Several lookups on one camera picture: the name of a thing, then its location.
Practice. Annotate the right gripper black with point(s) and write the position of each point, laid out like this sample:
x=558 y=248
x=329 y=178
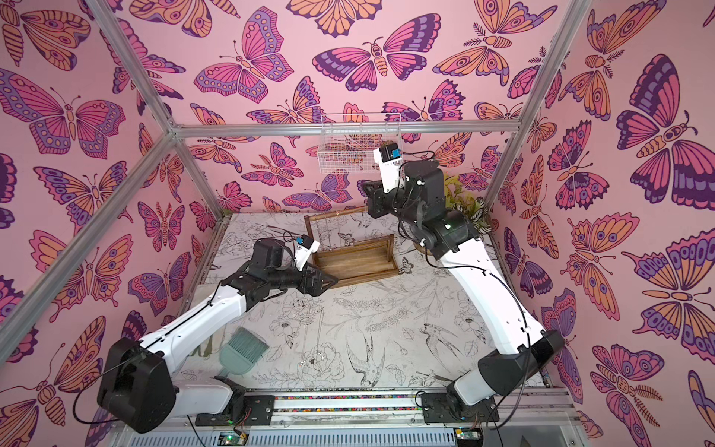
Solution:
x=377 y=200

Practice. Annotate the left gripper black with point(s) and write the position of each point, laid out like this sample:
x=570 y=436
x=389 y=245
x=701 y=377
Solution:
x=315 y=291

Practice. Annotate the wooden jewelry display stand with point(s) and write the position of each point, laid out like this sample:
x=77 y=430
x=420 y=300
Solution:
x=354 y=247

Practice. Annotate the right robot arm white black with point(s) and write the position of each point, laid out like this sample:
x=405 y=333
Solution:
x=523 y=347

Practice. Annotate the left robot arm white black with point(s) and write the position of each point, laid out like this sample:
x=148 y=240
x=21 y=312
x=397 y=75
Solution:
x=137 y=386

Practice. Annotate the glass vase with plants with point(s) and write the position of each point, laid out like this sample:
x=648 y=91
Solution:
x=460 y=199

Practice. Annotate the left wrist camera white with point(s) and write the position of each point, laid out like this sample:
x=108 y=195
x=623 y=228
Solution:
x=305 y=247

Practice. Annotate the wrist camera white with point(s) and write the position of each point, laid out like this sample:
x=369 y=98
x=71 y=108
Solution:
x=388 y=158
x=305 y=247

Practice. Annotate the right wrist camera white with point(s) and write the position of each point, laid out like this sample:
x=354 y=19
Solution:
x=388 y=158

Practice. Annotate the white wire wall basket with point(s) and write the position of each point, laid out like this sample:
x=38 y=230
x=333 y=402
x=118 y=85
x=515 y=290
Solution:
x=348 y=139

